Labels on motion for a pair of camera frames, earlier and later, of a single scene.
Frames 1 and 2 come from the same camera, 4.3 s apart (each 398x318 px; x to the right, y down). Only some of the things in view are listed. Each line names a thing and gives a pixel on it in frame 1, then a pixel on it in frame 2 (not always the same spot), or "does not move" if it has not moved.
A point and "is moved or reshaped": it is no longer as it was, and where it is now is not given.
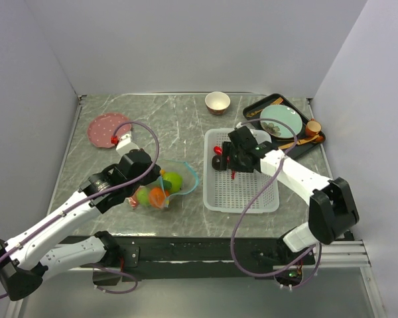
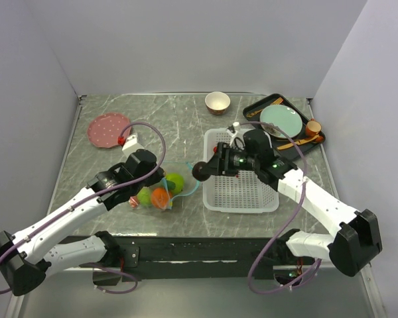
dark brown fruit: (216, 162) is moved or reshaped
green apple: (176, 180) does not move
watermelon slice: (133, 201) does not move
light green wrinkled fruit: (142, 196) does not move
